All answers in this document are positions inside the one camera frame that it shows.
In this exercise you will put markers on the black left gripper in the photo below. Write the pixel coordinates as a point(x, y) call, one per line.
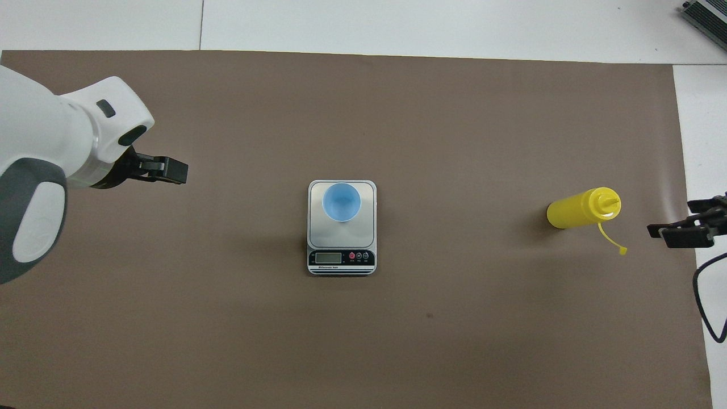
point(122, 170)

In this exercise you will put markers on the yellow squeeze seasoning bottle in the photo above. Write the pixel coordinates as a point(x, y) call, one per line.
point(571, 213)

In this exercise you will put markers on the light blue plastic cup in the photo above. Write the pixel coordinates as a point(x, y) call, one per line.
point(341, 201)

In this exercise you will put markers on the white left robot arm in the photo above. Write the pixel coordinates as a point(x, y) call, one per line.
point(34, 142)

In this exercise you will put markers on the silver digital kitchen scale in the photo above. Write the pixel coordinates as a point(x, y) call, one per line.
point(341, 238)

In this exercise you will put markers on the brown table mat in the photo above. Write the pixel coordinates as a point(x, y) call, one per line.
point(341, 113)

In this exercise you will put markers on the grey ribbed metal device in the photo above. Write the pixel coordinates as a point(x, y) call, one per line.
point(710, 14)

